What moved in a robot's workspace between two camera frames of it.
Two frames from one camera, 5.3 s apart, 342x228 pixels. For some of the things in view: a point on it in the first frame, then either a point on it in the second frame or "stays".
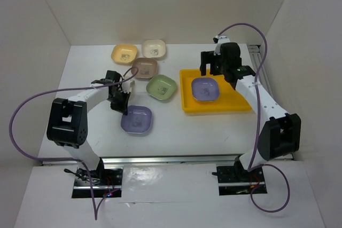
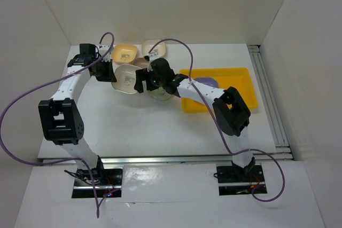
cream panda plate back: (153, 48) stays
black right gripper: (208, 57) → (142, 75)
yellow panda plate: (124, 53) stays
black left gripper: (122, 107) → (109, 76)
